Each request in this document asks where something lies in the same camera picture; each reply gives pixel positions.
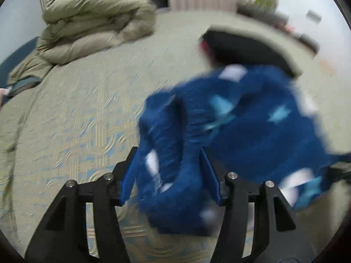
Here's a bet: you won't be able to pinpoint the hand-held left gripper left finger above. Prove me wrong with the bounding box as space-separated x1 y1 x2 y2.
25 146 140 263

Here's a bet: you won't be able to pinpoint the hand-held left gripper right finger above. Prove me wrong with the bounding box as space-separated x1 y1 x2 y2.
200 147 313 263

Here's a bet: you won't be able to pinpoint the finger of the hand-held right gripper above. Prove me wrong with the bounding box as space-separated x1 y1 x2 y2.
328 164 351 185

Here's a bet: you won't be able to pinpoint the blue fleece star pants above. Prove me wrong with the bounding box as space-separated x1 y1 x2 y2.
136 64 351 236

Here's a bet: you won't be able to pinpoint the patterned tan blue bedspread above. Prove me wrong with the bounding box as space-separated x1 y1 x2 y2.
0 8 351 263

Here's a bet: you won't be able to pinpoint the black cloth with pink trim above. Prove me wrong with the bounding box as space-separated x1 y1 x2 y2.
198 28 303 78

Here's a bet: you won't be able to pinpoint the dark grey flat object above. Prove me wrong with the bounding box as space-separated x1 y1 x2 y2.
7 77 43 97

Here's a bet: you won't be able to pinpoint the olive folded comforter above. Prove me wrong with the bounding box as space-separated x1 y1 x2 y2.
7 0 157 86

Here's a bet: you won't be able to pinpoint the dark blue headboard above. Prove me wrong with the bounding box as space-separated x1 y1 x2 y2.
0 36 39 75

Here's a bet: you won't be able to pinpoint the wall outlet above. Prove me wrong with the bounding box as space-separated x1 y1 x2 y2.
306 9 322 23

